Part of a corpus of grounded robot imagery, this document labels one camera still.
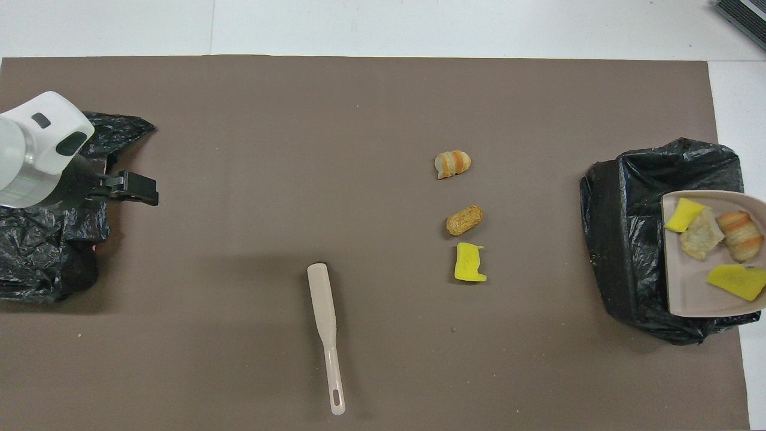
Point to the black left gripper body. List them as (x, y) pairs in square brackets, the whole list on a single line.
[(96, 188)]

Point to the beige brush with black bristles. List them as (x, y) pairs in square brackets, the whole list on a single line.
[(323, 299)]

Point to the brown bread roll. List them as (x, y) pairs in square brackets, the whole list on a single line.
[(464, 220)]

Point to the notched yellow sponge piece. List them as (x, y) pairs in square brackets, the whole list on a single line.
[(470, 263)]

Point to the small yellow sponge wedge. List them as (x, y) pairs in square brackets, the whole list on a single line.
[(682, 216)]

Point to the beige plastic dustpan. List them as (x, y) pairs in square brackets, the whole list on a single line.
[(694, 287)]

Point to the pale flaky pastry piece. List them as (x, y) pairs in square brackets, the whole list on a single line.
[(701, 234)]

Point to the orange striped bread piece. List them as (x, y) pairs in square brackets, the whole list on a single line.
[(741, 234)]

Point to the large yellow sponge block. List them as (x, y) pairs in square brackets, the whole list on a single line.
[(739, 281)]

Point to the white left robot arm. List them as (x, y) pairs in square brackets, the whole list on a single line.
[(36, 143)]

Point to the crumpled bin with black bag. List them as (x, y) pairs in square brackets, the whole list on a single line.
[(42, 251)]

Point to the boxy bin with black bag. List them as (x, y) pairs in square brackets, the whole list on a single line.
[(628, 239)]

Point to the brown table mat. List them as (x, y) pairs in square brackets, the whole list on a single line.
[(299, 149)]

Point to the orange striped croissant piece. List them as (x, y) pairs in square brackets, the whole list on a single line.
[(453, 164)]

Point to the black ribbed object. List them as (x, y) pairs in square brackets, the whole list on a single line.
[(745, 18)]

